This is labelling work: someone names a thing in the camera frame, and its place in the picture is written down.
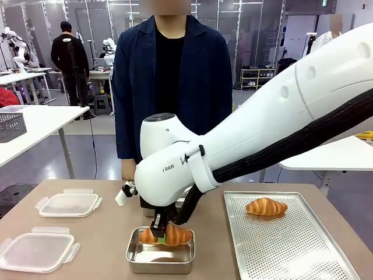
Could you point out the white side table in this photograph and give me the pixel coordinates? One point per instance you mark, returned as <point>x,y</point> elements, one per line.
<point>43,128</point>

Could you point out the grey plastic stool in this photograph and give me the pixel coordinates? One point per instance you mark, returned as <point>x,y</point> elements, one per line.
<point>102,105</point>

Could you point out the stainless steel square container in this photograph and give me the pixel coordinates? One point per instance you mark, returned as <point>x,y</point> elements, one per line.
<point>160,256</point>

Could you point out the clear plastic clip lid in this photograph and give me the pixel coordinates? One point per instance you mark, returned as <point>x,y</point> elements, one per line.
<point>69,204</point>
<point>38,248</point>

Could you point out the black tripod stand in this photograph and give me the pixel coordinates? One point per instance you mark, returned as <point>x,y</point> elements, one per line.
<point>76,78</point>

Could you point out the person in navy jacket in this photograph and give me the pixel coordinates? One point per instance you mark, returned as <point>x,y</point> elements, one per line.
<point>137,87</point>

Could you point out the person in white shirt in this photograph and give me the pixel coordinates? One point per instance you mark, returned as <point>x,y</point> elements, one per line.
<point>323,41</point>

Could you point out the perforated metal baking tray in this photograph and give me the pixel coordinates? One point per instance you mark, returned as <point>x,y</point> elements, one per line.
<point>288,242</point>

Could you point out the black round floor base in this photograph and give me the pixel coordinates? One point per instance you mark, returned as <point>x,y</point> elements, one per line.
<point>16,195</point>

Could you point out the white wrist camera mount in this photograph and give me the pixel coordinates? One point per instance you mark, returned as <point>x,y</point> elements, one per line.
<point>120,198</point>

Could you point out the golden croissant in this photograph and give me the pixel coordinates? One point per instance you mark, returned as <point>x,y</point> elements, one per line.
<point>177,235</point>
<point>265,207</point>

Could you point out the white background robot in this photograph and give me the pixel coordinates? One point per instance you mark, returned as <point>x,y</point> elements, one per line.
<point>17,49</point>
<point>109,51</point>

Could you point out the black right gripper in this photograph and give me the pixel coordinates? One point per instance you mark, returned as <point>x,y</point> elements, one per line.
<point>163,212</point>

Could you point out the red cloth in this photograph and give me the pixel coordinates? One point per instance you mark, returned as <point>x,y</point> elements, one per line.
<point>8,97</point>

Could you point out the person's right hand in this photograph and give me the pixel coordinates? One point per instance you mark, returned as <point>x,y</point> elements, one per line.
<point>128,170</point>

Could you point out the white shoe rack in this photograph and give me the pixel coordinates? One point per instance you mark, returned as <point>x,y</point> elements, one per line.
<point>258,76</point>

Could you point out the white rounded table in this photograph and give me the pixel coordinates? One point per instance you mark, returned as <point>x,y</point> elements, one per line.
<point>335,154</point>

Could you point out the yellow object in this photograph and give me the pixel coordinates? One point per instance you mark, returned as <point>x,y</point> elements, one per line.
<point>365,136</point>

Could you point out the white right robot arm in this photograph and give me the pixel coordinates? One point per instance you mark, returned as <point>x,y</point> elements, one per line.
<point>262,116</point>

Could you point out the white background desk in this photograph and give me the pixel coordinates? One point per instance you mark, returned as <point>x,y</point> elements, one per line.
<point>23,77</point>

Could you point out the man in black clothes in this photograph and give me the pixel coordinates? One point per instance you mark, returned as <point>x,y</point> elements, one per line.
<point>70,58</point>

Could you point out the grey mesh basket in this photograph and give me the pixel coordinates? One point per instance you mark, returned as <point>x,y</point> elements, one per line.
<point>11,126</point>

